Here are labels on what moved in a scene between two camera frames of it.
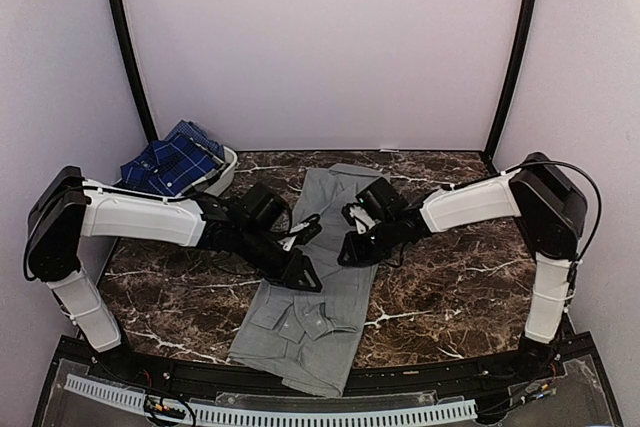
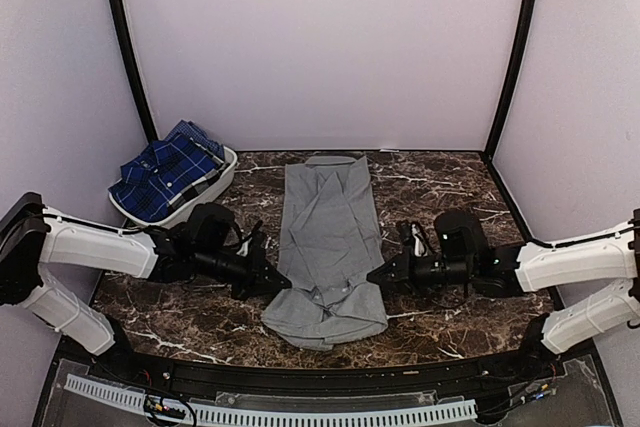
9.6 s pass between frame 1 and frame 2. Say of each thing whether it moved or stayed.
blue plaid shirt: stayed
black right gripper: moved
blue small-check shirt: stayed
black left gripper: moved
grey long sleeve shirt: moved
